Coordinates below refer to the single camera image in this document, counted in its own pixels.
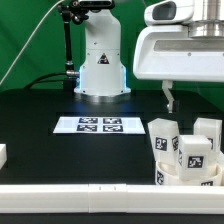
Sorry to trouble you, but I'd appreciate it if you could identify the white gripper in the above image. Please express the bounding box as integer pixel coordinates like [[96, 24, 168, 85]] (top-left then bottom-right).
[[133, 0, 224, 113]]

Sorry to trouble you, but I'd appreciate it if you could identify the white round stool seat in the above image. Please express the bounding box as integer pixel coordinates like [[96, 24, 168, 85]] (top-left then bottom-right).
[[155, 162, 223, 186]]

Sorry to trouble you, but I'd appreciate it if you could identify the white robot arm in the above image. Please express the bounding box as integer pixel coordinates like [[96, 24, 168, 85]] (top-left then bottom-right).
[[71, 0, 224, 110]]

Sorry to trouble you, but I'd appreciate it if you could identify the white marker sheet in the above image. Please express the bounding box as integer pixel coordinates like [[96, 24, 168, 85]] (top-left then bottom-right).
[[54, 117, 145, 134]]

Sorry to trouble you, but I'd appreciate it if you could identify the black cable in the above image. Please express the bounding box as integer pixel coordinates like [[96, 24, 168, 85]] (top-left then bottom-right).
[[23, 72, 79, 90]]

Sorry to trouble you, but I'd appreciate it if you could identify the black camera on mount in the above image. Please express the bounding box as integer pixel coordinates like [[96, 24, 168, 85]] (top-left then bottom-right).
[[78, 0, 115, 9]]

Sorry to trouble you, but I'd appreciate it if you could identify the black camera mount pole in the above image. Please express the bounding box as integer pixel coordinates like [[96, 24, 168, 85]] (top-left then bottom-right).
[[58, 0, 88, 93]]

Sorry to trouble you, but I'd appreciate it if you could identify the white front rail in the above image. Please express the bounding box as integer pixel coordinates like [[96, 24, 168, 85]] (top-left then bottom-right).
[[0, 184, 224, 214]]

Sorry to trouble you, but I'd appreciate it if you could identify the white cable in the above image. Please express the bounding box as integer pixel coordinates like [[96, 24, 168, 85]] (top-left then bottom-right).
[[0, 0, 66, 86]]

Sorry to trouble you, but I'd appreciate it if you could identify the white left rail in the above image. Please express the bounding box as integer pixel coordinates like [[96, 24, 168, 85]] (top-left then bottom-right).
[[0, 144, 7, 169]]

